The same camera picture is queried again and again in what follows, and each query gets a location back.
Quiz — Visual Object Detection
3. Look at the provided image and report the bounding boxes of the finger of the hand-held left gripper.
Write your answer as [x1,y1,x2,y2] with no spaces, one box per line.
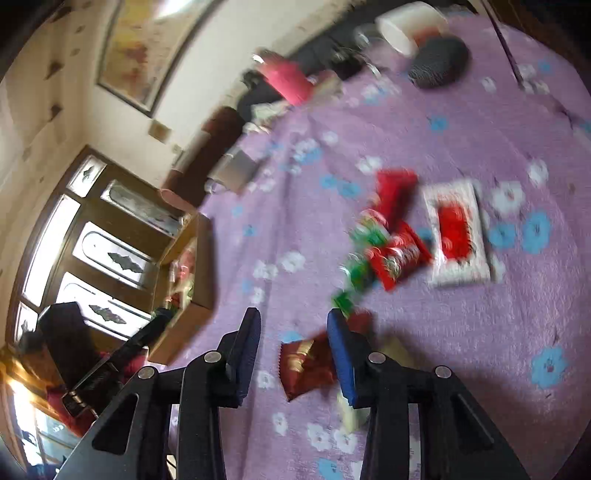
[61,307,176,416]

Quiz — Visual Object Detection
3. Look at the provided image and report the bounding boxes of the white mug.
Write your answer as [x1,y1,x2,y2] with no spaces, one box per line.
[204,147,258,195]

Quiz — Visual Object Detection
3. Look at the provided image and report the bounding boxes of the red snack packet green print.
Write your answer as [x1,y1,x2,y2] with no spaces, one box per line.
[368,222,433,292]

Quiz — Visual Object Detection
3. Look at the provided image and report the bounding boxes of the long red snack packet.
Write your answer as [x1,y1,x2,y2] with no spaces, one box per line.
[375,168,419,223]

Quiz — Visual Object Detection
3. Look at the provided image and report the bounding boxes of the dark red gold snack packet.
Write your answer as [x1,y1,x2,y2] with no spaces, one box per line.
[278,311,374,403]

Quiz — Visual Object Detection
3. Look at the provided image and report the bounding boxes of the black speckled glasses case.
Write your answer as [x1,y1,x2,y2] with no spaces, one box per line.
[407,36,470,89]

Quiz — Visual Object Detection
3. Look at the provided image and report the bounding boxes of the pink sleeved thermos bottle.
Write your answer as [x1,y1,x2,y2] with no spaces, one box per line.
[255,50,315,106]

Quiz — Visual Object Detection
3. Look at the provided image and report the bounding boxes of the clear plastic cup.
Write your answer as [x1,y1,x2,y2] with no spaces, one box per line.
[353,21,384,49]

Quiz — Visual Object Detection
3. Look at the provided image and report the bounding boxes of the pale green white snack packet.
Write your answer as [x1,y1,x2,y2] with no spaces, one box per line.
[336,336,417,435]

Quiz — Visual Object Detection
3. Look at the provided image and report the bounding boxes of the purple floral tablecloth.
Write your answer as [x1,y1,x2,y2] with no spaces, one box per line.
[166,9,591,480]

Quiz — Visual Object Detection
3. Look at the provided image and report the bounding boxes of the cardboard box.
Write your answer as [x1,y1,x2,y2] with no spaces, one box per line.
[147,211,216,366]

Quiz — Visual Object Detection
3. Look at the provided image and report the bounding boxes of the framed horse painting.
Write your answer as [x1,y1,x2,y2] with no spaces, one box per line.
[96,0,220,117]

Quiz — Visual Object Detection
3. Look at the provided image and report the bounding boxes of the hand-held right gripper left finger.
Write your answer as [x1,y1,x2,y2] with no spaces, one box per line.
[55,307,262,480]

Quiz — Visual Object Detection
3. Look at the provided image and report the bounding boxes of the wooden door with glass panes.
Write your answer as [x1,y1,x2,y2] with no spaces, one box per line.
[8,144,197,344]

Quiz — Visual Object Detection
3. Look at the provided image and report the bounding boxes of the white and red snack packet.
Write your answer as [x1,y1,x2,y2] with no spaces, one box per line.
[421,177,493,288]

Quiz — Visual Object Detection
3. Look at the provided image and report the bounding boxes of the pile of snack packets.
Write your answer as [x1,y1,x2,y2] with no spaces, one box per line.
[164,247,197,324]

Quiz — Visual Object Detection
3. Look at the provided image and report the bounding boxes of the white plastic jar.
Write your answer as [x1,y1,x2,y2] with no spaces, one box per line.
[375,1,450,57]

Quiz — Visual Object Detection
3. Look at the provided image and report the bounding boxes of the black sofa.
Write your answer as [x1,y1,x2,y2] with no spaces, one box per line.
[235,9,407,121]

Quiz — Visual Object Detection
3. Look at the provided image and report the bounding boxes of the purple frame eyeglasses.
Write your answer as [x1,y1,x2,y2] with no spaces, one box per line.
[482,0,591,132]

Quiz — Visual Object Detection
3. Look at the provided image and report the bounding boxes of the brown armchair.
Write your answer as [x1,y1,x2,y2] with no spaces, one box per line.
[160,105,246,209]

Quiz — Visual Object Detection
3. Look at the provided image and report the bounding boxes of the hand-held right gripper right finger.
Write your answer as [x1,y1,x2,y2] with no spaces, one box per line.
[327,308,532,480]

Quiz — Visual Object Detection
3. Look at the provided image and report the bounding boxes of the green clear candy packet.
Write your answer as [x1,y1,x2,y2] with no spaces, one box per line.
[331,210,394,317]

